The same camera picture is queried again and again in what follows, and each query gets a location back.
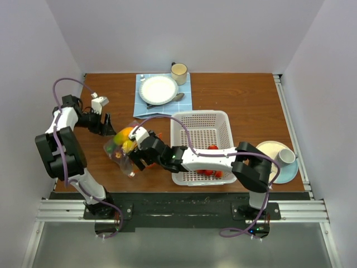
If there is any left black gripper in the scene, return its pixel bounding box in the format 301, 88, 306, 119
74, 108, 117, 136

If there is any orange green fake mango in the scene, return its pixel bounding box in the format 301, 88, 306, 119
113, 127, 133, 146

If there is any yellow fake mango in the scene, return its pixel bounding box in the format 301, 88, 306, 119
122, 140, 136, 154

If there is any clear zip top bag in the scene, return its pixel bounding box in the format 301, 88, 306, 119
104, 121, 139, 178

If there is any fake strawberries bunch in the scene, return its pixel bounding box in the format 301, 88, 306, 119
196, 145, 223, 179

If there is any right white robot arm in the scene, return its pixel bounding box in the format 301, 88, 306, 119
129, 127, 273, 219

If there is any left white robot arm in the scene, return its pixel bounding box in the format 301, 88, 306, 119
35, 95, 116, 219

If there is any fake green pepper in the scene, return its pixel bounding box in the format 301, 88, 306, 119
105, 143, 116, 154

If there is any fake red apple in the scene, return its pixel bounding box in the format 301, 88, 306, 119
112, 148, 126, 161

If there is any white round plate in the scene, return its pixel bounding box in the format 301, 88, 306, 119
138, 75, 179, 104

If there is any white plastic basket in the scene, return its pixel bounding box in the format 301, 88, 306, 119
170, 110, 237, 186

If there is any metal spoon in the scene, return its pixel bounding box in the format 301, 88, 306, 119
147, 93, 185, 109

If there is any cream mug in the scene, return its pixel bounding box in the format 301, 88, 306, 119
171, 62, 188, 85

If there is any floral cream blue plate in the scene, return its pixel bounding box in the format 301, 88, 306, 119
257, 141, 298, 184

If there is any grey teacup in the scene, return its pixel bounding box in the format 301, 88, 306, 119
275, 149, 297, 167

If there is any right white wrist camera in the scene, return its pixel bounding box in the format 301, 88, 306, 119
128, 126, 149, 147

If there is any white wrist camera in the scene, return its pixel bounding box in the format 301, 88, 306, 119
128, 126, 149, 147
91, 96, 109, 114

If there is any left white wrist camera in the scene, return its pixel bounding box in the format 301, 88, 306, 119
91, 96, 109, 114

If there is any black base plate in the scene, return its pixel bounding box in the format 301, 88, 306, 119
83, 193, 281, 237

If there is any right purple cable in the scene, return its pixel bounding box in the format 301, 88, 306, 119
132, 114, 281, 238

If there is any purple cable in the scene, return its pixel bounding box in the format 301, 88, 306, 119
52, 78, 123, 238
132, 114, 281, 238

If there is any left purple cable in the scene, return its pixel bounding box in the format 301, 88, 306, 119
52, 78, 123, 238

